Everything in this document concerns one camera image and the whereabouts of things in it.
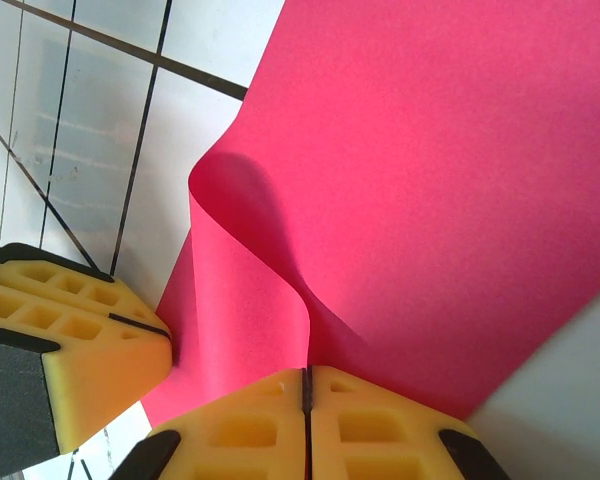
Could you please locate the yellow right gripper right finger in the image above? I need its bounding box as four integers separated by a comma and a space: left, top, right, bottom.
307, 365, 507, 480

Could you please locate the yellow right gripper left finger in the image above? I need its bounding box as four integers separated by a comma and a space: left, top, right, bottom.
109, 368, 309, 480

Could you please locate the pink paper sheet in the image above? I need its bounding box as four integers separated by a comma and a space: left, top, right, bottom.
142, 0, 600, 432

